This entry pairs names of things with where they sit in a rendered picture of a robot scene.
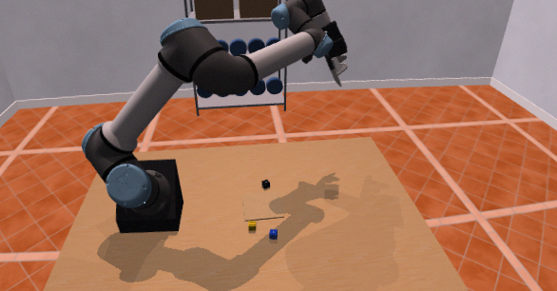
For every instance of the blue die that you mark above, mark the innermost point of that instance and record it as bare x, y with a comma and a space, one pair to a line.
273, 234

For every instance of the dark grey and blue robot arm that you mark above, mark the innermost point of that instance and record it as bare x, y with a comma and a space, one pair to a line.
191, 52

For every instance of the yellow die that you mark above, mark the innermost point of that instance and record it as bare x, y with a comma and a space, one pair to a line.
252, 225

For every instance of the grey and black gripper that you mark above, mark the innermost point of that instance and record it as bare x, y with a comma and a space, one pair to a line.
335, 53

